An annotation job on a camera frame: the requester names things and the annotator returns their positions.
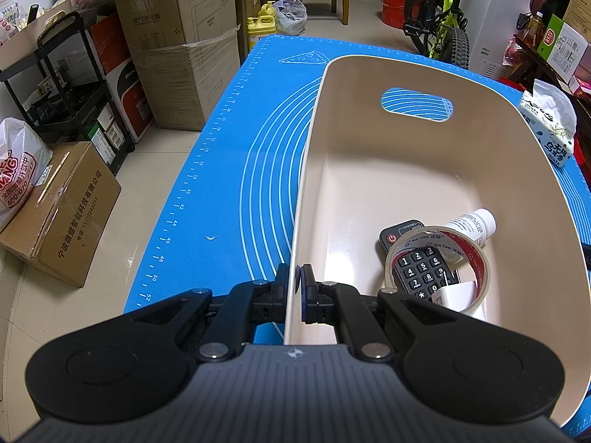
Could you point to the black shelf rack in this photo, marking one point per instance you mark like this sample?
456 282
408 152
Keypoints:
64 101

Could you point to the drink bottle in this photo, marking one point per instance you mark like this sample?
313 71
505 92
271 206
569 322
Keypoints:
534 30

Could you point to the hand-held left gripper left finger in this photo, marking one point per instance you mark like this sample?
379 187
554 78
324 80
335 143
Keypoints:
288 282

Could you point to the low open cardboard box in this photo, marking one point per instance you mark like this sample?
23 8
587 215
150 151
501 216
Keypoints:
32 37

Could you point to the green and white carton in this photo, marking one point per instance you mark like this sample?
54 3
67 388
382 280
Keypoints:
561 44

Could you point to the plastic-wrapped cardboard box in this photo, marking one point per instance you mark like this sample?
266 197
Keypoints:
189 87

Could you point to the red and white appliance box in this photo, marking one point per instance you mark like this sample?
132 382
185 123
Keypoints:
129 92

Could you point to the clear plastic bag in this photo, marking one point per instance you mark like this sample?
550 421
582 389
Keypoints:
292 14

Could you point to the white red-print plastic bag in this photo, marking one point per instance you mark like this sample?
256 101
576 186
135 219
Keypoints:
18 170

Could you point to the red bucket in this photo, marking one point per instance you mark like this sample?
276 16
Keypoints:
393 2

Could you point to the plain brown cardboard box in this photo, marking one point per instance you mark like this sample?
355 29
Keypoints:
184 4

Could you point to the dark wooden side table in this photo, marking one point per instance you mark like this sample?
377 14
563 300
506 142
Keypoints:
554 80

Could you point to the green and black bicycle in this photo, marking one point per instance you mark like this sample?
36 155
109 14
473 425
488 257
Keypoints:
438 18

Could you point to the yellow plastic jugs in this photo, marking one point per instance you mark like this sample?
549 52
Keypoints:
261 25

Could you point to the white pill bottle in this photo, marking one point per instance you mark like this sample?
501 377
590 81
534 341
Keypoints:
475 224

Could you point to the taped cardboard box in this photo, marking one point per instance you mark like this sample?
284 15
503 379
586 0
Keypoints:
60 221

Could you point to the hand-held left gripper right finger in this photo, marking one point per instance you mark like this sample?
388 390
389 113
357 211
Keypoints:
304 287

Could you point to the white charger plug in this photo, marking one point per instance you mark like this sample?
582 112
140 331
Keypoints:
455 293

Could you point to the black remote control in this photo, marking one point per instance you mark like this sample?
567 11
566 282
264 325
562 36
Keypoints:
418 267

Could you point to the white chest freezer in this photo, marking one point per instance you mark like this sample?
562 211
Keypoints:
503 23

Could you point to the clear tape roll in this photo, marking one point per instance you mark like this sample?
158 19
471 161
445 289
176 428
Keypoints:
443 236

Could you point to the blue silicone mat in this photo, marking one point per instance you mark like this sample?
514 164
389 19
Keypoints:
240 194

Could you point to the white tissue pack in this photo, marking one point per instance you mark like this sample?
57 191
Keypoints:
549 124

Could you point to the beige plastic storage bin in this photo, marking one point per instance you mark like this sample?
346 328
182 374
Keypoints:
415 170

